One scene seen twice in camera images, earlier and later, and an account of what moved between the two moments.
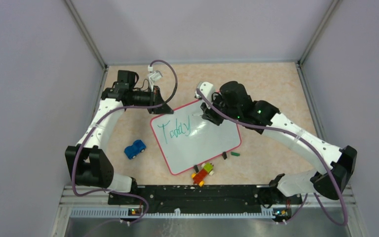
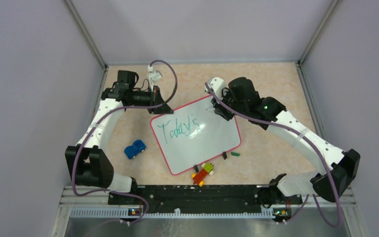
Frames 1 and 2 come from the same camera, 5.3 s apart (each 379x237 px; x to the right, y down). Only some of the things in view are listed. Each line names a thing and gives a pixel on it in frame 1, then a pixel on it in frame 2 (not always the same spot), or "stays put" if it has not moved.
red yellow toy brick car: x=199 y=177 stays put
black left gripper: x=156 y=98 stays put
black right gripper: x=208 y=113 to x=219 y=109
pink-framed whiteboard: x=186 y=139 stays put
